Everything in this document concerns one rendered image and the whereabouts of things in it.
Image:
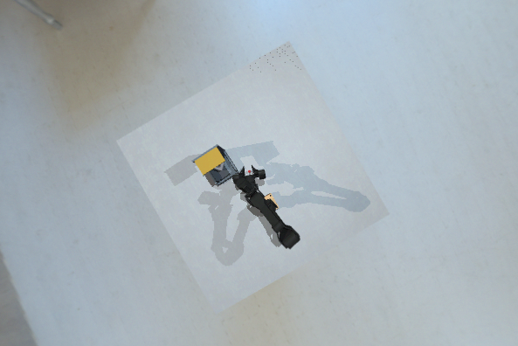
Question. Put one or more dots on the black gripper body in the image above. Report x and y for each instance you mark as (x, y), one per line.
(250, 178)

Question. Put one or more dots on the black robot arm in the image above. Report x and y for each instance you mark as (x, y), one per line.
(288, 235)

